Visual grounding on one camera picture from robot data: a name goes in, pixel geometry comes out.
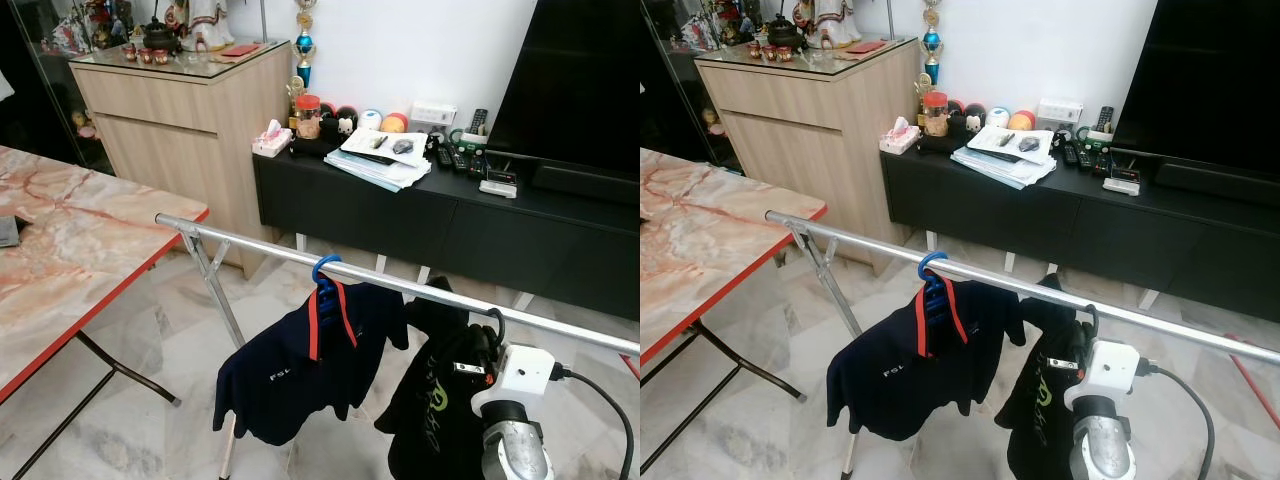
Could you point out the black shirt green print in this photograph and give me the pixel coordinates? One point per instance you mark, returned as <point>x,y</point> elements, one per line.
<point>1030,410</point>
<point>425,420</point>

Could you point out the blue plastic hanger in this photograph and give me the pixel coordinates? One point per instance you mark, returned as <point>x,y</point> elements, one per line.
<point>926,268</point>
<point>320,268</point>

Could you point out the black TV console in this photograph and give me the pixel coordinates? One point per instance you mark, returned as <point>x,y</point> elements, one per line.
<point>1030,220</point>
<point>400,220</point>

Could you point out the small white router box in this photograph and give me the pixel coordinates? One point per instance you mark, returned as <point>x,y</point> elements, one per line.
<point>498,186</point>
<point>1123,184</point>

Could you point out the navy polo shirt red collar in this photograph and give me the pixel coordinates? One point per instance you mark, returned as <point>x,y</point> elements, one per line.
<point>280,380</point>
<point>890,375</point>

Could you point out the red pole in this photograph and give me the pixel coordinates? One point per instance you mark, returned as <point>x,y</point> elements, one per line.
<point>1255,368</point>

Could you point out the stack of white papers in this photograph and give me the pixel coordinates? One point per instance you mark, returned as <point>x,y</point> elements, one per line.
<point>1000,162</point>
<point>375,165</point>

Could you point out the black soundbar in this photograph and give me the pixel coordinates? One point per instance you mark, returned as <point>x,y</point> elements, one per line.
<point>590,185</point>
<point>1220,185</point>

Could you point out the silver metal clothes rack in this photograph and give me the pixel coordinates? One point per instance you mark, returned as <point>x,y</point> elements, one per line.
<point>870,245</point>
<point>260,247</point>

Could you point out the black remote control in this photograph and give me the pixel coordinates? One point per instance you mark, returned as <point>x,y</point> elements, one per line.
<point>1105,118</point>
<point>479,120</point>

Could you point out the white power socket box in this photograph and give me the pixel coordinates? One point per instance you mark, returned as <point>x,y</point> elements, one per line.
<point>1058,114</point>
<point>433,118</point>

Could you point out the glass jar red lid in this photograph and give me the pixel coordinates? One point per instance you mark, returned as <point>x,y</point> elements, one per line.
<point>935,117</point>
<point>308,120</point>

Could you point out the pink tissue box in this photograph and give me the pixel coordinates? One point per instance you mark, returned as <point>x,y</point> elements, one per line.
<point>272,142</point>
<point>900,138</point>

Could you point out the black flat television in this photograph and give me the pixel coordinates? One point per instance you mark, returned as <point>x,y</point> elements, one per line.
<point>580,80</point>
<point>1200,80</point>

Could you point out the gold and blue trophy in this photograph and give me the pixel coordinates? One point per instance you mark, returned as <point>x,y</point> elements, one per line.
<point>932,42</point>
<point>304,45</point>

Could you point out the light wooden cabinet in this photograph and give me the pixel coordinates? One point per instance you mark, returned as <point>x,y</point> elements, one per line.
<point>180,130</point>
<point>810,130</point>

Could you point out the glass display cabinet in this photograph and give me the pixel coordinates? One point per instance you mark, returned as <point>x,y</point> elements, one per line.
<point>670,80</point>
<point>40,90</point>

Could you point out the red booklet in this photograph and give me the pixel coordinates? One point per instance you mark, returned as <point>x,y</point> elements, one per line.
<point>240,50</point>
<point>865,46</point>

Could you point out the white robed statue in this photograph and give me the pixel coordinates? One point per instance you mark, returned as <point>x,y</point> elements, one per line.
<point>830,22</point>
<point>205,25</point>

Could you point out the black teapot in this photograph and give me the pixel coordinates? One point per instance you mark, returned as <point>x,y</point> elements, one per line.
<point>160,38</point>
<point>786,34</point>

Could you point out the black wallet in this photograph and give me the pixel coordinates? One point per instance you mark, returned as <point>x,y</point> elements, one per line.
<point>8,232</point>

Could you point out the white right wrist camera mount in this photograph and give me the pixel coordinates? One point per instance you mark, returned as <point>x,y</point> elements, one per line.
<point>1115,370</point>
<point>525,375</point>

